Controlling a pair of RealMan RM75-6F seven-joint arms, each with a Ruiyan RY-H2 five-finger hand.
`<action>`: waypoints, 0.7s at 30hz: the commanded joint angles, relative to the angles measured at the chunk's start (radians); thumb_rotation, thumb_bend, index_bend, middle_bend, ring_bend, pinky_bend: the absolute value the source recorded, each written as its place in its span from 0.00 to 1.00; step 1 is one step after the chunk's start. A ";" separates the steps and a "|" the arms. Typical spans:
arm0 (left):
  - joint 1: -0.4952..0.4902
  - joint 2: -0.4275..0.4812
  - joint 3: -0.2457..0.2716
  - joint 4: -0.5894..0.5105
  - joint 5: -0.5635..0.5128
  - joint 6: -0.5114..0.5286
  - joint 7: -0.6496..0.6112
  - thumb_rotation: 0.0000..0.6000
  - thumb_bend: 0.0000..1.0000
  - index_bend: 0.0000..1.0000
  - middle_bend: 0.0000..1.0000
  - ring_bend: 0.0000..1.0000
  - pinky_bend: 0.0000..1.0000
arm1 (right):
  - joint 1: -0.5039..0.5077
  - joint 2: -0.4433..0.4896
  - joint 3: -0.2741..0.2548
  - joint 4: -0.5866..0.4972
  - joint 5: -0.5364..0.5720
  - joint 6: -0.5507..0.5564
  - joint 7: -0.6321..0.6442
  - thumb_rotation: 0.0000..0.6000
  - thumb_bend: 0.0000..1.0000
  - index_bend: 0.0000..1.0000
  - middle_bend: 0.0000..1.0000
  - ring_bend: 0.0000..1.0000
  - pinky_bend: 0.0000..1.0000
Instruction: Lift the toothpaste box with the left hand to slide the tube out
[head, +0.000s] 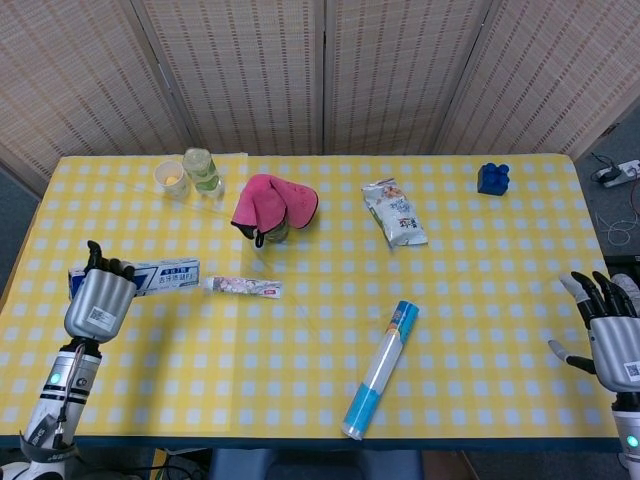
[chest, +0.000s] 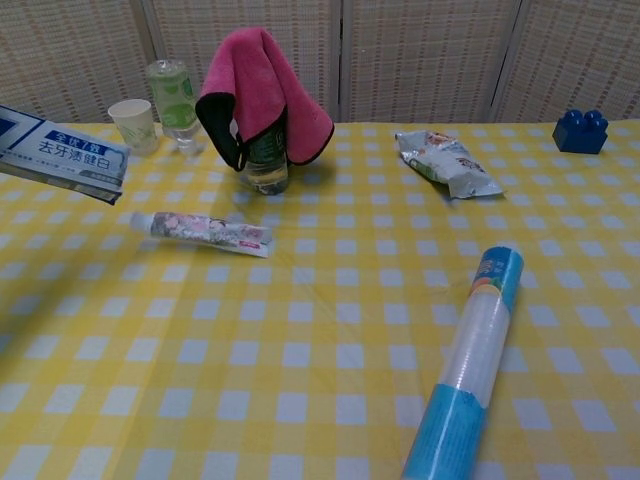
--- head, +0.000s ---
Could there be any white snack bag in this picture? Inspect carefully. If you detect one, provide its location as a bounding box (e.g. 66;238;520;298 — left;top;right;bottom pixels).
361;179;429;249

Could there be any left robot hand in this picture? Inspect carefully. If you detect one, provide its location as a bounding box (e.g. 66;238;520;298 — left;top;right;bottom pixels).
63;240;137;344

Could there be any clear bottle green label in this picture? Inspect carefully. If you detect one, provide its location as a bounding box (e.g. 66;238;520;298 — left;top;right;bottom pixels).
182;147;226;197

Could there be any white power strip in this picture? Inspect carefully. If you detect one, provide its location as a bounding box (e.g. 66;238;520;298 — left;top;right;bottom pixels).
594;159;640;189

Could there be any grey speckled cloth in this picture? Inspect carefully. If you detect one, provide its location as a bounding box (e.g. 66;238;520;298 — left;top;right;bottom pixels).
612;272;640;316

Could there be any blue toy building block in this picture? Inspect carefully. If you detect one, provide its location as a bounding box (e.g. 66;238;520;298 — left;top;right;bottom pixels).
476;162;512;196

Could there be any pale paper cup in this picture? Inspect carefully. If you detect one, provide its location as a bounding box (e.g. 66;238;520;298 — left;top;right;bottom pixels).
153;160;190;200

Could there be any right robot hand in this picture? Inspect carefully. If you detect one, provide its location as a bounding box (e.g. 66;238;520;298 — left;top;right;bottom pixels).
548;271;640;396

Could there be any blue and white toothpaste box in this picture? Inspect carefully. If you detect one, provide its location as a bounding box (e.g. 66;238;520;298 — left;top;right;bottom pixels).
68;257;202;302

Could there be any bamboo folding screen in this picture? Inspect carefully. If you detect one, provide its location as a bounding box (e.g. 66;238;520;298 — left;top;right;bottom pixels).
0;0;640;184

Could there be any plastic bag roll blue label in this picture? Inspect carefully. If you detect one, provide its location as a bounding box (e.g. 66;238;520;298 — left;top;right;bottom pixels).
341;299;420;442

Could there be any thin white cable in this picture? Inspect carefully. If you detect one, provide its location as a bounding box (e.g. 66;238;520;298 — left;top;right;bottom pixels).
597;209;640;246

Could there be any pink cloth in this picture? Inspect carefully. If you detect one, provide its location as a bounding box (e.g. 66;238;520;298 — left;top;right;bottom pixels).
230;173;320;249

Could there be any yellow checkered tablecloth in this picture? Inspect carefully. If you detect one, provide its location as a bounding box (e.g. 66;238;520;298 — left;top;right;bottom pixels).
0;153;621;442

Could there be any white printed toothpaste tube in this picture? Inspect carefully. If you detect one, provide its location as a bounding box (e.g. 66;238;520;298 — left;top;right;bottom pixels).
203;276;283;300

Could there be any glass jar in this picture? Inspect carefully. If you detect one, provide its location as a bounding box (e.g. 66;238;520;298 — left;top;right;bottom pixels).
262;219;290;245

